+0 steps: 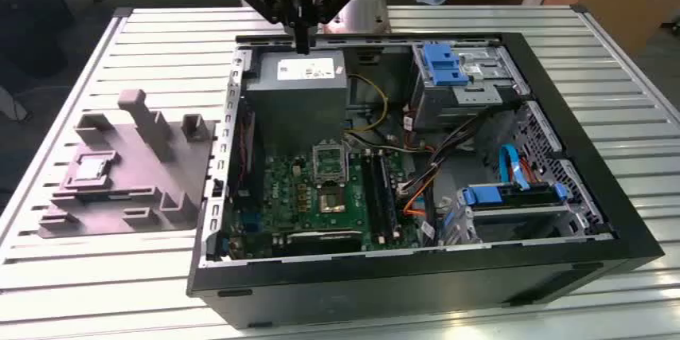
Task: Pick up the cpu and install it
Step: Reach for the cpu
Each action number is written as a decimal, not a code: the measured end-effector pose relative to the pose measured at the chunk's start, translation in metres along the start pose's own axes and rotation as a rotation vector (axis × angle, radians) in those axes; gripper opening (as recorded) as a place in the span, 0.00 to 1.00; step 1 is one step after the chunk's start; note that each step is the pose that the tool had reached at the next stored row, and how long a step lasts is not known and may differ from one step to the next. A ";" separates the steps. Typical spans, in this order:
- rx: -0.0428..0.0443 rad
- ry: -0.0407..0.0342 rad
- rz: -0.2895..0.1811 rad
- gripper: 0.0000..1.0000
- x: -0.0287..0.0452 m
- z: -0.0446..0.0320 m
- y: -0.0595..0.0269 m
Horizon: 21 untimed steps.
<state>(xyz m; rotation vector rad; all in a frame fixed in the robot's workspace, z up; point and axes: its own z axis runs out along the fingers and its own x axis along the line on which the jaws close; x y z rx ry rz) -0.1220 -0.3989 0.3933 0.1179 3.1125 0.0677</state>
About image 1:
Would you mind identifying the blue flat wire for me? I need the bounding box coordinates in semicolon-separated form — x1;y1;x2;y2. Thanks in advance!
498;143;532;192

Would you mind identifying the yellow wire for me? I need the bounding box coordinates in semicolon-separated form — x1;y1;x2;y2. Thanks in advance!
342;72;389;133

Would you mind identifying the CPU socket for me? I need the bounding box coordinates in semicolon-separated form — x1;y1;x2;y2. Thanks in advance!
316;184;350;216

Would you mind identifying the black office chair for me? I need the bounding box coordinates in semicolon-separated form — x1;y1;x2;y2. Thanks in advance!
0;0;76;80

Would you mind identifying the hard disk in blue carrier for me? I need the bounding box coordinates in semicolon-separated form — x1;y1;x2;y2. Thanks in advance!
461;182;569;209

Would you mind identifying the grey power supply unit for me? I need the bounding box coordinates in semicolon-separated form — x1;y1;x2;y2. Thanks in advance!
241;52;350;150

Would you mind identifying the grey parts rack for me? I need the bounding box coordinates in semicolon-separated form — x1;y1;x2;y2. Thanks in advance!
36;88;220;240

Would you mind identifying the green motherboard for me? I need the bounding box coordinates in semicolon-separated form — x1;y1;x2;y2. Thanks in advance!
220;143;424;260

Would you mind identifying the red wire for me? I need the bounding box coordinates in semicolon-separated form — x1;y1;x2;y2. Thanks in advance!
518;156;546;186

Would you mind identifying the silver CPU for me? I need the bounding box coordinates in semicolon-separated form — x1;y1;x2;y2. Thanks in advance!
76;158;112;180

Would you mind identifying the black wire bundle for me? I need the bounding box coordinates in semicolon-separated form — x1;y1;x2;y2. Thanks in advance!
397;99;532;197

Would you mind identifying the orange wire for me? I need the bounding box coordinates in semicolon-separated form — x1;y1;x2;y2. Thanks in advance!
401;190;429;220

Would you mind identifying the black RAM slot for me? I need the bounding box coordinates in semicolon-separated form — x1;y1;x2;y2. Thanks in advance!
360;148;388;244
374;148;404;240

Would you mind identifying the black graphics card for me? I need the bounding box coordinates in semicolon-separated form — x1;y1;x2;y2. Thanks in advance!
285;229;364;256

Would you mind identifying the empty blue disk carrier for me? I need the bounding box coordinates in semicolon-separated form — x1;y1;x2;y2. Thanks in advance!
422;43;468;87

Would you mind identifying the metal disk bay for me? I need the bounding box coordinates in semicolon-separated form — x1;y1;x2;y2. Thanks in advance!
437;196;612;246
410;43;532;130

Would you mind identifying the RAM stick with blue label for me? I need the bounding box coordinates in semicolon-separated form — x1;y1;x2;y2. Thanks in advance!
72;192;134;203

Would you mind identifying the black PC case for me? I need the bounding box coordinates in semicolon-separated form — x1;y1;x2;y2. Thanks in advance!
185;31;666;331

